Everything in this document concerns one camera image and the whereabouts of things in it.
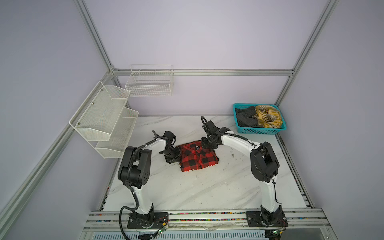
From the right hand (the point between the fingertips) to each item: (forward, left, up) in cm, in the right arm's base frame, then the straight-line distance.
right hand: (202, 145), depth 95 cm
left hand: (-8, +14, -5) cm, 17 cm away
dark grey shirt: (+24, -33, +2) cm, 41 cm away
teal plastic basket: (+14, -40, -1) cm, 43 cm away
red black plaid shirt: (-7, +5, -3) cm, 9 cm away
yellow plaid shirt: (+22, -47, +4) cm, 52 cm away
